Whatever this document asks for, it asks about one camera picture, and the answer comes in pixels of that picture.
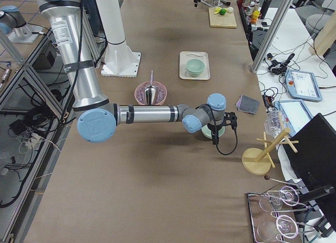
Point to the white wire cup rack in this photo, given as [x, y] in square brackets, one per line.
[212, 3]

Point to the aluminium frame post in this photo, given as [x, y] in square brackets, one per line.
[276, 23]

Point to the wire glass rack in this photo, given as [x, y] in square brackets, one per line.
[272, 214]

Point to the green bowl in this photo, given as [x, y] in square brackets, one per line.
[208, 133]
[195, 65]
[193, 74]

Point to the upper teach pendant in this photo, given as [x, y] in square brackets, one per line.
[302, 85]

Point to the wooden mug tree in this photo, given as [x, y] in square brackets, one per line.
[258, 161]

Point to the green bowl on tray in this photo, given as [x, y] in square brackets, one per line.
[193, 74]

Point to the grey folded cloth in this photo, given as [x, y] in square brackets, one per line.
[247, 104]

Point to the black monitor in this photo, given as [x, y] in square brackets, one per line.
[314, 163]

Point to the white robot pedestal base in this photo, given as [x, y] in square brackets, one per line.
[119, 59]

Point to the wooden cutting board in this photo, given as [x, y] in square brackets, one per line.
[221, 21]

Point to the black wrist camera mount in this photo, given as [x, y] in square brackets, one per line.
[230, 118]

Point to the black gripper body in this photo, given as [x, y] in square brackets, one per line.
[213, 129]

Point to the teach pendant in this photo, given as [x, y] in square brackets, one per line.
[296, 114]
[302, 85]

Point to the beige serving tray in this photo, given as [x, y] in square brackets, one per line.
[185, 57]

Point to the clear plastic cup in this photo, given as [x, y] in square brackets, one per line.
[275, 122]

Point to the lower teach pendant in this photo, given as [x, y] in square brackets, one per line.
[296, 114]

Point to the metal ice scoop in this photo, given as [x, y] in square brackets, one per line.
[150, 91]

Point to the pink bowl with ice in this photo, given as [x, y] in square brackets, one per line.
[161, 93]

